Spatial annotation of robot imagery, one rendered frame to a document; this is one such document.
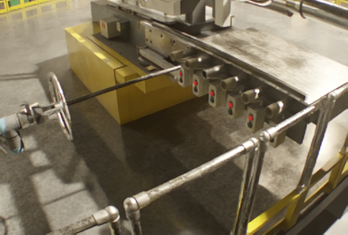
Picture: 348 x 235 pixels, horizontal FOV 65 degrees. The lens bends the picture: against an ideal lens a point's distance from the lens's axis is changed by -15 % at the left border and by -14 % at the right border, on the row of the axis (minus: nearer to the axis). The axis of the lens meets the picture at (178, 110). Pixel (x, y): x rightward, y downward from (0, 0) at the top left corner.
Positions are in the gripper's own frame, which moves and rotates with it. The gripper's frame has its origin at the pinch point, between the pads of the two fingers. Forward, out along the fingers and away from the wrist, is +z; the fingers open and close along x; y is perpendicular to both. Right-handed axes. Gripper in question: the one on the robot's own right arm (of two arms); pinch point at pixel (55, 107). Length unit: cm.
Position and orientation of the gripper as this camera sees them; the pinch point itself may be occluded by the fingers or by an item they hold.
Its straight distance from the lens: 171.5
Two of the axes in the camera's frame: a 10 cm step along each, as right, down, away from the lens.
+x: 5.7, 4.3, -7.0
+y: 0.1, 8.5, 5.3
